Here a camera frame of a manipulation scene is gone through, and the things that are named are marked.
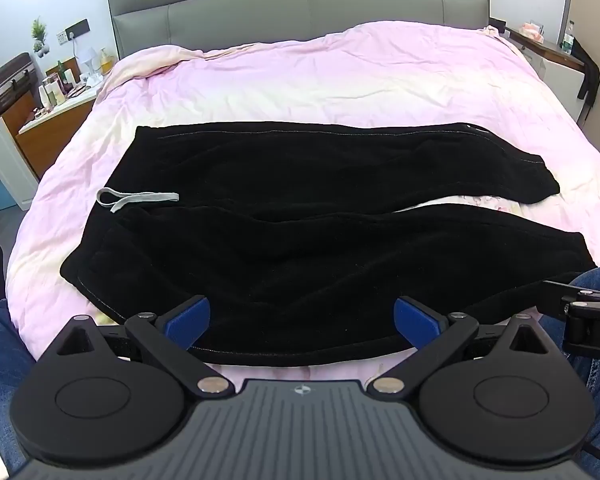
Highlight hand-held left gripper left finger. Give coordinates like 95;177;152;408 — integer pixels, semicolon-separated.
39;295;233;397

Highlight black suitcase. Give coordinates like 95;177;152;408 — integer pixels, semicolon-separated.
0;52;36;128

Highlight black pants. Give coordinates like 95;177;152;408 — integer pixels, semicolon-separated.
60;121;597;367

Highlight small potted plant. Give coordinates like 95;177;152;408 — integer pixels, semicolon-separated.
30;17;50;58

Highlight dark wooden nightstand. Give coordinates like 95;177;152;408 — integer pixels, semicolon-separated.
490;17;588;122

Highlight grey padded headboard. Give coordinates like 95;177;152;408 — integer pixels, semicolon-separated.
105;0;491;61

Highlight wooden nightstand with white top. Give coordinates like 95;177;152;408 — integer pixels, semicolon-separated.
17;85;101;181

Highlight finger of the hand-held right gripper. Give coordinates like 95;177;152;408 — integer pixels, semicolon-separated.
539;280;581;320

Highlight black hanging garment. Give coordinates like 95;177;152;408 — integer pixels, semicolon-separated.
570;35;600;108

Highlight group of cosmetic bottles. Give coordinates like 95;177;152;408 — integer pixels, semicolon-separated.
32;57;103;111

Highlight white cabinet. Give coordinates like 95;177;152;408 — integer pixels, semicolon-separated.
0;117;40;211

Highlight person's left leg in jeans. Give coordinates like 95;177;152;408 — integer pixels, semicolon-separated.
0;299;43;480

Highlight pink floral duvet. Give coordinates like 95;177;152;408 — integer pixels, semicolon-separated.
5;20;600;461

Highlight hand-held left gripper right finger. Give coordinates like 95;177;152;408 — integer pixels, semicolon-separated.
367;296;566;397

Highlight black wall switch panel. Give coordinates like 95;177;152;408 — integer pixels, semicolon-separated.
65;19;91;42

